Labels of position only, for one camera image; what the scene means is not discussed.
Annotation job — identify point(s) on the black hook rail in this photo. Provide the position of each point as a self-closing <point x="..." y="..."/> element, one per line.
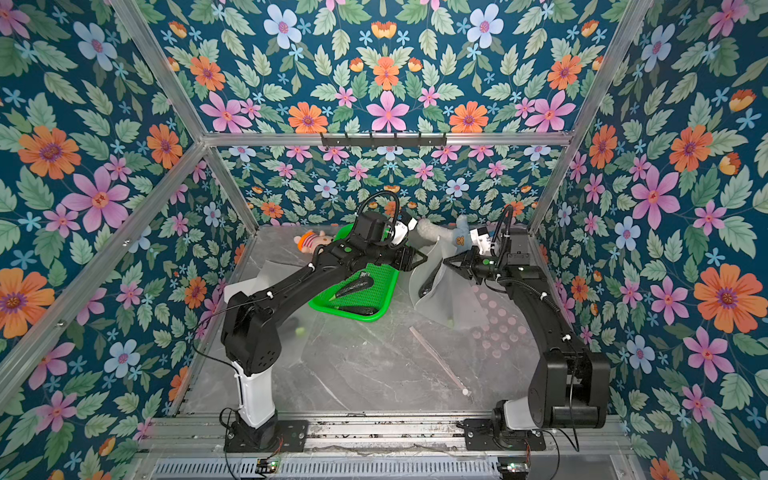
<point x="371" y="140"/>

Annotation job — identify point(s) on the white teddy bear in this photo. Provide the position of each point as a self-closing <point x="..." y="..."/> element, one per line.
<point x="459" y="236"/>

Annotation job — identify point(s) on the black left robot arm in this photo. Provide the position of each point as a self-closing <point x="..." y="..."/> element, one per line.
<point x="250" y="331"/>

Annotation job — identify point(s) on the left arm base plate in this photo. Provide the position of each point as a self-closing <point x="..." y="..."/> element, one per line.
<point x="274" y="437"/>

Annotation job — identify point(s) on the white plastic box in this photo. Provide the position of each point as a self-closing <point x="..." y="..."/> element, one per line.
<point x="242" y="287"/>

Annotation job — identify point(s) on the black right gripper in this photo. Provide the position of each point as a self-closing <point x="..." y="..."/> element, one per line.
<point x="463" y="263"/>

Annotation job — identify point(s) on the cartoon doll head toy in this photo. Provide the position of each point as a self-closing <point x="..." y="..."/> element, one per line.
<point x="311" y="240"/>

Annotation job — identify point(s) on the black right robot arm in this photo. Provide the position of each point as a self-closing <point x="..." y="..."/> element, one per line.
<point x="570" y="384"/>

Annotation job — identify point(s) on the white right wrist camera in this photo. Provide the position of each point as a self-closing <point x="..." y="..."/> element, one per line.
<point x="482" y="240"/>

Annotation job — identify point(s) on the clear zip-top bag pink zipper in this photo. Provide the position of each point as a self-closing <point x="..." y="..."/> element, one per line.
<point x="440" y="361"/>

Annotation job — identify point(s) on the green plastic basket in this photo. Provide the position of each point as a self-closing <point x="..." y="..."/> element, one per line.
<point x="379" y="296"/>

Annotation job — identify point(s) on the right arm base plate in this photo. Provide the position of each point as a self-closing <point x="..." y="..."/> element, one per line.
<point x="483" y="435"/>

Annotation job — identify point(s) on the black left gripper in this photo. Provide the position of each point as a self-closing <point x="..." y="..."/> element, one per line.
<point x="405" y="265"/>

